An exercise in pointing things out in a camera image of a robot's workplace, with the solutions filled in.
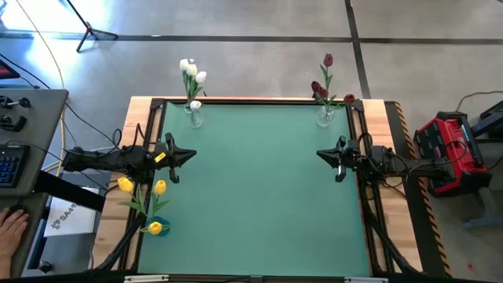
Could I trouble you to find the white metal bracket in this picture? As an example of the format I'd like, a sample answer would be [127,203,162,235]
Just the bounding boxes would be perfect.
[344,276,389,283]
[123,274,171,283]

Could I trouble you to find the blue glass vase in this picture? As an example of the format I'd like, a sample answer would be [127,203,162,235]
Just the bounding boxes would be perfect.
[147,215,171,237]

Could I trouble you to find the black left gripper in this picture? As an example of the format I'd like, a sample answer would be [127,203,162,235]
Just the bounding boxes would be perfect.
[151,132,197,185]

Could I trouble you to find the white printed paper sheet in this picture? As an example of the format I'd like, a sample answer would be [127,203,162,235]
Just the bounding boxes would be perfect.
[42,187,99,240]

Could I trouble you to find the black tripod stand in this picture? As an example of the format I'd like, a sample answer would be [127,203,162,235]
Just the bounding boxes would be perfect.
[64,0,119,53]

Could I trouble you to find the round clear glass vase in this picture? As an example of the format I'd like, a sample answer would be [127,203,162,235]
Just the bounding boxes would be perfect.
[185,102,204,130]

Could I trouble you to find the person's forearm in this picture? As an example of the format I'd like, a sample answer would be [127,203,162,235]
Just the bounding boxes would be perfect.
[0,255,13,279]

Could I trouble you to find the green artificial flower stem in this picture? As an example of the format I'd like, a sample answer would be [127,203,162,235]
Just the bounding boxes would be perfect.
[318,53,335,109]

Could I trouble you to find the black floor cable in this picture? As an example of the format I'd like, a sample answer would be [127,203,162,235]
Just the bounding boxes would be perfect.
[0,56,121,149]

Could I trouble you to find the yellow cable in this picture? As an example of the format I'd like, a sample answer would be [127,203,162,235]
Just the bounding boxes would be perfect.
[14,0,67,178]

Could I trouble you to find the black strip with hazard stripes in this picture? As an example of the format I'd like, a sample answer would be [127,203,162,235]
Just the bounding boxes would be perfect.
[384,100,453,278]

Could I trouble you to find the person's hand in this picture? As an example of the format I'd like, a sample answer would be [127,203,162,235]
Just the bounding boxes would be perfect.
[0,207,30,260]

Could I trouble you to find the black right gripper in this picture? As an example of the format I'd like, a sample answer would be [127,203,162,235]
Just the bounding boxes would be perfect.
[316,135,366,183]

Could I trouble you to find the red black tool case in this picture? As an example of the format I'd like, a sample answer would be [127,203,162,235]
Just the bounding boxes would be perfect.
[413,111,493,197]

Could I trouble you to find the grey floor cable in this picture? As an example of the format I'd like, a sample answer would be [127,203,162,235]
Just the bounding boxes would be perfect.
[455,90,503,113]

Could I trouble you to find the black diagonal bar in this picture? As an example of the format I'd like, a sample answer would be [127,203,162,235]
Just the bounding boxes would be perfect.
[32,171,106,214]

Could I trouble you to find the black aluminium table frame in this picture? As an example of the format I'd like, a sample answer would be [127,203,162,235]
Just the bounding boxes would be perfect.
[92,96,421,283]

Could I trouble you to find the cut clear glass vase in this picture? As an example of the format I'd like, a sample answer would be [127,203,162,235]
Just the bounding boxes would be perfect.
[316,104,336,127]

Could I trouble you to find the small black monitor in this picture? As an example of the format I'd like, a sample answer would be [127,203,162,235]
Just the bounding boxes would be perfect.
[0,58,20,80]

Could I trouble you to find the black backlit keyboard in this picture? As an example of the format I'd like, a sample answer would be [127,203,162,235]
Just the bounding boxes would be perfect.
[0,143,31,189]

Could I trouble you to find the black knob device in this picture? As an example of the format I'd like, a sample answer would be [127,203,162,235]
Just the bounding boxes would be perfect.
[0,96,31,110]

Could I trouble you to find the grey desk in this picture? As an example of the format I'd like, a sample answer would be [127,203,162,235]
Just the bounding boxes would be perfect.
[0,88,70,278]

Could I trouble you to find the black handle device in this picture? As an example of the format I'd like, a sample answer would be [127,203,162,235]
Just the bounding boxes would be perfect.
[0,115,28,133]

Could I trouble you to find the black blue equipment box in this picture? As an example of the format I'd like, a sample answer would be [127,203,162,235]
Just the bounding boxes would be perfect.
[470,100,503,139]

